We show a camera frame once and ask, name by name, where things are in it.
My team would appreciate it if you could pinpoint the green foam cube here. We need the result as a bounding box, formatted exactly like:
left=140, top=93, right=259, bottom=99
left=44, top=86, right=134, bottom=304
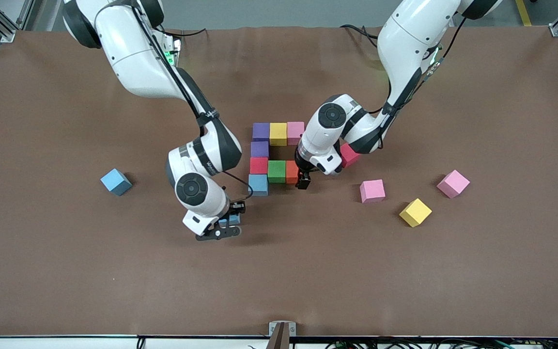
left=267, top=160, right=287, bottom=184

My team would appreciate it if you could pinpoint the pink foam cube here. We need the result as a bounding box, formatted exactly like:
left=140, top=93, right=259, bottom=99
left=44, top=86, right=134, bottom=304
left=436, top=170, right=471, bottom=199
left=287, top=121, right=305, bottom=146
left=359, top=179, right=386, bottom=204

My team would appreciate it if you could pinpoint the yellow foam cube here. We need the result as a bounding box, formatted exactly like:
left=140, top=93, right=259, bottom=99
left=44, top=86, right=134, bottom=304
left=270, top=122, right=288, bottom=146
left=399, top=198, right=433, bottom=228

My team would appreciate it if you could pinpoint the arm base connector plate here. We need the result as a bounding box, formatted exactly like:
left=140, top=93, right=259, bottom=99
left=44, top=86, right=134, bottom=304
left=162, top=33, right=183, bottom=67

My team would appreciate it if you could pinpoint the brown table mat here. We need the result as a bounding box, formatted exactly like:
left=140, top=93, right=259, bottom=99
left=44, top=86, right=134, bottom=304
left=0, top=25, right=558, bottom=338

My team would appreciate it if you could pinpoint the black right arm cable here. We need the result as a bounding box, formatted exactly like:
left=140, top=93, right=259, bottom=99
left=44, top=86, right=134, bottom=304
left=134, top=5, right=255, bottom=200

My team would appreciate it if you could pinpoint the grey metal table bracket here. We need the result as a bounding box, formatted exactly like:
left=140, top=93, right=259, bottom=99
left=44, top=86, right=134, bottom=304
left=265, top=321, right=297, bottom=349

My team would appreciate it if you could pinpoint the black arm base cable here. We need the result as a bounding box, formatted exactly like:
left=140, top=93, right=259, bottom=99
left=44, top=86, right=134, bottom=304
left=340, top=24, right=381, bottom=47
left=160, top=27, right=208, bottom=38

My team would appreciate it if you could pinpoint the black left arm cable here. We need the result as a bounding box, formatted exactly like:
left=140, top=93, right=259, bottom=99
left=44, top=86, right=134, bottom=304
left=369, top=19, right=468, bottom=117

